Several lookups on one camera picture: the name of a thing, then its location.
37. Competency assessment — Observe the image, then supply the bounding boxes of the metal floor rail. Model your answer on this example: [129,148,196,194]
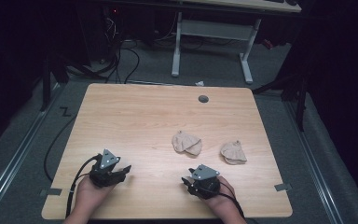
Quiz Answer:
[283,101,345,224]
[0,83,63,218]

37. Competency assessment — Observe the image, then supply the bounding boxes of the bundle of black cables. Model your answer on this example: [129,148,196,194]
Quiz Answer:
[64,15,142,85]

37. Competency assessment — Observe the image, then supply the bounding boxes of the beige sock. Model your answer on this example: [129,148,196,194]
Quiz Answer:
[171,130,203,157]
[219,140,248,166]

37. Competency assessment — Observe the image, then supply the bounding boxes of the black metal stand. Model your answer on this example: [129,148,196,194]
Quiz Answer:
[39,54,70,113]
[251,69,310,133]

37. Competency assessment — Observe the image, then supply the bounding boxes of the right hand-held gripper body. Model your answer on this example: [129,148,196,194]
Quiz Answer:
[187,163,222,201]

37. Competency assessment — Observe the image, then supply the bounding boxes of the grey tape strip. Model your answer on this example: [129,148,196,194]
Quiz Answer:
[273,182,293,192]
[39,188,63,197]

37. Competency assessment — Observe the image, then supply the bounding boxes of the red object on floor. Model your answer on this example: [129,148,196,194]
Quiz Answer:
[261,38,275,50]

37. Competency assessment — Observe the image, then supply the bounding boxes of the person's left hand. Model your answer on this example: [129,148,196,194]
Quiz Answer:
[73,175,119,216]

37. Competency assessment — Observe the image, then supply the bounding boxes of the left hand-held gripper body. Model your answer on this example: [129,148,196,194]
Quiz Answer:
[89,148,127,189]

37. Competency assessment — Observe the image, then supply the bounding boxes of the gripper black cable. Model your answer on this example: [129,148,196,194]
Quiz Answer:
[64,153,103,218]
[217,180,246,218]

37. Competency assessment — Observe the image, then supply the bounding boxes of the black floor cable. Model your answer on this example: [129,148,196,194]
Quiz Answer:
[43,113,78,183]

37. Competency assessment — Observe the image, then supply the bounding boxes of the white-legged desk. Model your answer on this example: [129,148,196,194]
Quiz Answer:
[171,0,303,85]

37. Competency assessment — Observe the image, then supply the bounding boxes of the person's right hand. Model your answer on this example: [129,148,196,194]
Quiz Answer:
[199,175,241,217]

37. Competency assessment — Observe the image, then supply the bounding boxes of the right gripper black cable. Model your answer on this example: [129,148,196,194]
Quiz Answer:
[217,180,246,218]

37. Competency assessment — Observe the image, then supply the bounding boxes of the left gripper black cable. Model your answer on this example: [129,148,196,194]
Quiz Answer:
[64,153,103,218]

